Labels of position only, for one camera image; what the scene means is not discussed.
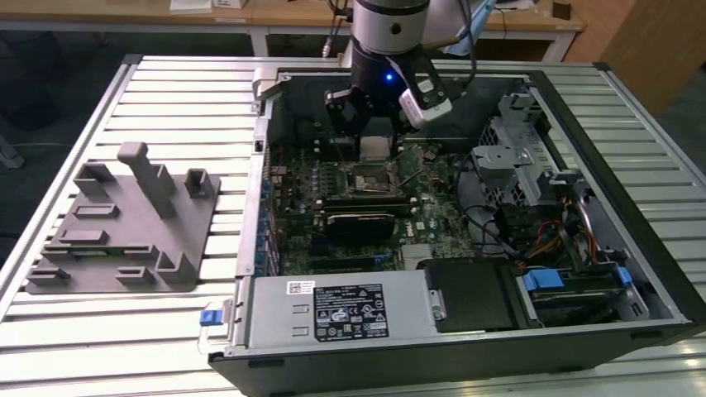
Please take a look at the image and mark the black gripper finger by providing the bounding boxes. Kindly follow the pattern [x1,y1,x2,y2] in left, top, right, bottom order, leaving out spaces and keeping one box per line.
[367,103,421,140]
[323,87,369,138]

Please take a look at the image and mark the silver topped CPU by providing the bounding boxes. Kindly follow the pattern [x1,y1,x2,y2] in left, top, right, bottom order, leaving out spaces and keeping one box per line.
[357,136,396,163]

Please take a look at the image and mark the metal socket cover frame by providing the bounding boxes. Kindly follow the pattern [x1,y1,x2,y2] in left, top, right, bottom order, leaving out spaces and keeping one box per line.
[391,147,429,186]

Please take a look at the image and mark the CPU socket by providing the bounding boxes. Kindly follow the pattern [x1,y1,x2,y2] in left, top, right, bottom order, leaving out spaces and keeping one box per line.
[344,160,401,196]

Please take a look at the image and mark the green motherboard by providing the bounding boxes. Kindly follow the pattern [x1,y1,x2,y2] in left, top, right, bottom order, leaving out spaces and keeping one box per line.
[263,138,476,277]

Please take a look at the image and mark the metal drive cage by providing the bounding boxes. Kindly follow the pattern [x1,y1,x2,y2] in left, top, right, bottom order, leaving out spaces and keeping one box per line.
[467,93,570,208]

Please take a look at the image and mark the black graphics card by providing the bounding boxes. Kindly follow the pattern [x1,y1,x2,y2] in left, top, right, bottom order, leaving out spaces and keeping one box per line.
[323,213,397,242]

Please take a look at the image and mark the grey plastic cage latch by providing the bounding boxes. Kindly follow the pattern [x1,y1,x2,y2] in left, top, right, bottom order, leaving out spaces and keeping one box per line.
[497,93,540,122]
[538,169,582,195]

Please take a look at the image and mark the silver chipset heat sink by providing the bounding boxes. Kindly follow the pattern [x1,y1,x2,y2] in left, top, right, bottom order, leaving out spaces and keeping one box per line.
[401,243,435,264]

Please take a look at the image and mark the black expansion slot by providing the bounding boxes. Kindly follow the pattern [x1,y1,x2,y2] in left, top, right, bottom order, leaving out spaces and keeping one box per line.
[308,256,373,266]

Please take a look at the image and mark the black drive bay cover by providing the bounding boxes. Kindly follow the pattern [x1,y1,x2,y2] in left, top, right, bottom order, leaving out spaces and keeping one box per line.
[417,258,524,334]

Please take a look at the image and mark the grey power supply unit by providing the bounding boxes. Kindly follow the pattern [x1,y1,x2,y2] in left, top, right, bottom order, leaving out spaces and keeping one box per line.
[244,275,443,352]

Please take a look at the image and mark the grey plastic parts rack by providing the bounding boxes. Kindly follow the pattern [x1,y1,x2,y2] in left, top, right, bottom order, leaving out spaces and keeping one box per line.
[24,141,223,295]

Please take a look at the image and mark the wooden cabinet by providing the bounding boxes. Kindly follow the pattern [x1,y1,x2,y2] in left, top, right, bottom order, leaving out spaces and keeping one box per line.
[564,0,706,119]

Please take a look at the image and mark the black hard disk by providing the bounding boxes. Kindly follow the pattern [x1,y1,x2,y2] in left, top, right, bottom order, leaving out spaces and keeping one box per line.
[520,272,635,328]

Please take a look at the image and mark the black open PC case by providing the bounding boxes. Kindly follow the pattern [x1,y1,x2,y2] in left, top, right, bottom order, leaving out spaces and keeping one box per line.
[207,61,706,397]

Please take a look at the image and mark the grey stand foot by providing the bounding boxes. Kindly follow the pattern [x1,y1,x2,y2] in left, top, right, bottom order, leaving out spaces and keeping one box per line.
[0,136,24,169]

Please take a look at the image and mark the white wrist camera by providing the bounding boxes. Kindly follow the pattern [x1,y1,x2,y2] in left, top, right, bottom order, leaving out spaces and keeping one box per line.
[396,74,455,129]

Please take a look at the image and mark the black camera cable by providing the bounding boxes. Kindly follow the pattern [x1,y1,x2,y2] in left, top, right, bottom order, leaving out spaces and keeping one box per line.
[440,0,481,103]

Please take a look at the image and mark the yellow wire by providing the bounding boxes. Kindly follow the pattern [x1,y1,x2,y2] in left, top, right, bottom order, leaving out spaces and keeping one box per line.
[520,237,559,261]

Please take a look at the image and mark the wooden desk white frame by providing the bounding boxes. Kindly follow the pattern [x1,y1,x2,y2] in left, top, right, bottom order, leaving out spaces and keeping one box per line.
[0,0,587,63]

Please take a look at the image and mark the blue disk carrier handle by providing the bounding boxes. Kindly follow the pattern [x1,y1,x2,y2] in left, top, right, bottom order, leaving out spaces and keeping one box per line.
[522,267,564,293]

